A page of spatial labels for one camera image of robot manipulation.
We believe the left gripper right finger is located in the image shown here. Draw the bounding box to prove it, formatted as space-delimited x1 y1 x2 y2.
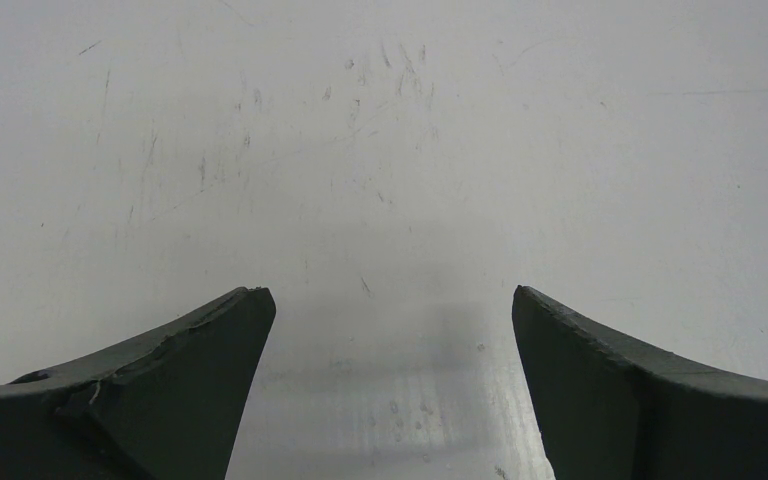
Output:
512 286 768 479

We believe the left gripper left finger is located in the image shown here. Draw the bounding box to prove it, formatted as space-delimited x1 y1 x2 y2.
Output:
0 287 276 479

